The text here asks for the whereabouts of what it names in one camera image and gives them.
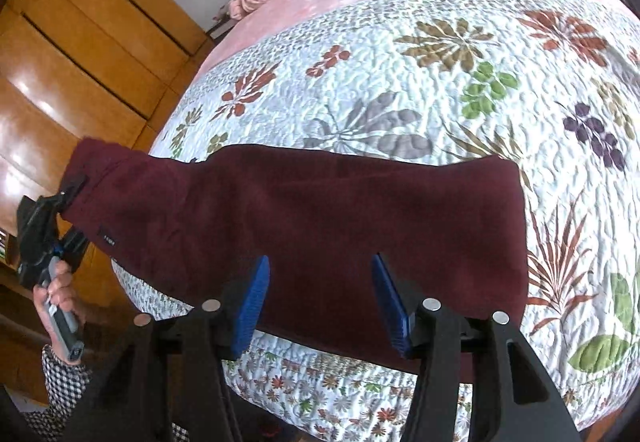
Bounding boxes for maroon pants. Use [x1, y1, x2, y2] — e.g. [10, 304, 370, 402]
[60, 138, 532, 371]

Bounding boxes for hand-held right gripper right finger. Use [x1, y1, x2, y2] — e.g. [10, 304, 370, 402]
[370, 253, 583, 442]

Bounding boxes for dark nightstand with papers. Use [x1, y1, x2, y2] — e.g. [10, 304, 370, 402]
[206, 0, 240, 41]

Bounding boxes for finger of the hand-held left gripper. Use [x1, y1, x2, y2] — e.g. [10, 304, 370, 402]
[56, 228, 92, 269]
[59, 174, 89, 213]

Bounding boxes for floral quilted bedspread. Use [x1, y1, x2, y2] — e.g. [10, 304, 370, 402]
[110, 0, 640, 442]

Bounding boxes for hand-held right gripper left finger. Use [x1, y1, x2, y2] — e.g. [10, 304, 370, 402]
[65, 254, 272, 442]

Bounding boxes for person's left forearm checked sleeve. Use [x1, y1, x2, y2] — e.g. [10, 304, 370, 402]
[20, 344, 103, 442]

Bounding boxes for wooden wardrobe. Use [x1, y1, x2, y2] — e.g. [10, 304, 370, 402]
[0, 0, 217, 405]

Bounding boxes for person's left hand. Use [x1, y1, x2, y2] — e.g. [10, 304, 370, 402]
[32, 262, 87, 359]

